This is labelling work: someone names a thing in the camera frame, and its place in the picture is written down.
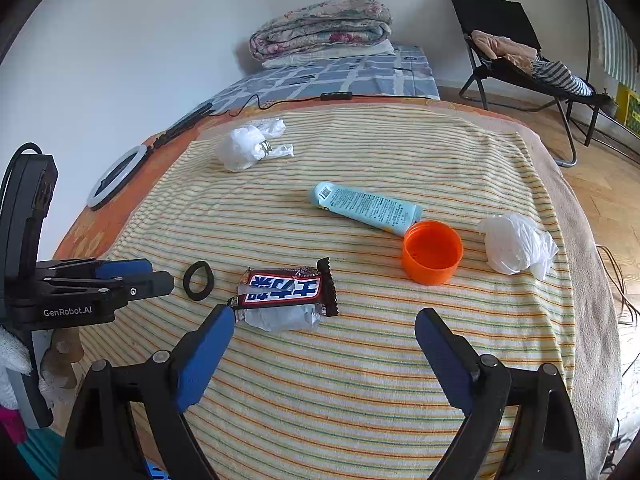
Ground beige blanket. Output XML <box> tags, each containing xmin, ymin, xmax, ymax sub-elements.
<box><xmin>449</xmin><ymin>102</ymin><xmax>624</xmax><ymax>480</ymax></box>

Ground black clothes rack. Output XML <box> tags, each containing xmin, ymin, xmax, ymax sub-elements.
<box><xmin>579</xmin><ymin>0</ymin><xmax>640</xmax><ymax>166</ymax></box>

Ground orange plastic cap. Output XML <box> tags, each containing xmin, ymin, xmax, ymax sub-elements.
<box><xmin>400</xmin><ymin>220</ymin><xmax>464</xmax><ymax>286</ymax></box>

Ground large crumpled white plastic bag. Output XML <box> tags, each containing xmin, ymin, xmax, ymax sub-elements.
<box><xmin>214</xmin><ymin>118</ymin><xmax>294</xmax><ymax>172</ymax></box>

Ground yellow crate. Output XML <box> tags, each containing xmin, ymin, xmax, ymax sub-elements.
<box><xmin>615</xmin><ymin>84</ymin><xmax>640</xmax><ymax>136</ymax></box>

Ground striped yellow towel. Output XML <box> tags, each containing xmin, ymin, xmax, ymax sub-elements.
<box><xmin>66</xmin><ymin>103</ymin><xmax>575</xmax><ymax>479</ymax></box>

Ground light blue tube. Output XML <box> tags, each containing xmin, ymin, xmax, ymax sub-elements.
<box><xmin>309</xmin><ymin>182</ymin><xmax>423</xmax><ymax>236</ymax></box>

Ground green striped hanging cloth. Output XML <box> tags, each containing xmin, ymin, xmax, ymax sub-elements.
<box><xmin>593</xmin><ymin>0</ymin><xmax>639</xmax><ymax>92</ymax></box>

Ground small white bag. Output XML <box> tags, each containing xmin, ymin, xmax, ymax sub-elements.
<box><xmin>476</xmin><ymin>212</ymin><xmax>559</xmax><ymax>280</ymax></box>

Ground folded floral quilt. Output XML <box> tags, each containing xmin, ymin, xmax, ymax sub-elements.
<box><xmin>248</xmin><ymin>0</ymin><xmax>393</xmax><ymax>62</ymax></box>

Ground blue checked bedsheet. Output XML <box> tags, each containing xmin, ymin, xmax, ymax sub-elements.
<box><xmin>208</xmin><ymin>46</ymin><xmax>439</xmax><ymax>114</ymax></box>

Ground black hair tie ring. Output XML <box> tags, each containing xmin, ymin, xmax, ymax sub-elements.
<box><xmin>182</xmin><ymin>260</ymin><xmax>216</xmax><ymax>302</ymax></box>

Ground white ring light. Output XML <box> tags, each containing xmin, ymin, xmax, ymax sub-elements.
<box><xmin>87</xmin><ymin>144</ymin><xmax>152</xmax><ymax>210</ymax></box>

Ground clothes on chair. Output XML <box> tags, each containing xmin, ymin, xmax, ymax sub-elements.
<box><xmin>471</xmin><ymin>30</ymin><xmax>593</xmax><ymax>96</ymax></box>

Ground black tripod stand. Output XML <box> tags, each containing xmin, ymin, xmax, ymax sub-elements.
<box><xmin>152</xmin><ymin>102</ymin><xmax>213</xmax><ymax>151</ymax></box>

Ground floor cables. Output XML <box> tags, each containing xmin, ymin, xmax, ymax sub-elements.
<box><xmin>594</xmin><ymin>244</ymin><xmax>640</xmax><ymax>331</ymax></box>

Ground black folding chair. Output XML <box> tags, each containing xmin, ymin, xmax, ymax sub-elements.
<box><xmin>450</xmin><ymin>0</ymin><xmax>611</xmax><ymax>168</ymax></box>

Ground orange floral bedsheet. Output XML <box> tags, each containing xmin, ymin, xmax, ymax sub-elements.
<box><xmin>54</xmin><ymin>96</ymin><xmax>522</xmax><ymax>259</ymax></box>

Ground brown snickers wrapper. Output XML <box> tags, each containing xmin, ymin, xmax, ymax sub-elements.
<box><xmin>228</xmin><ymin>258</ymin><xmax>340</xmax><ymax>333</ymax></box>

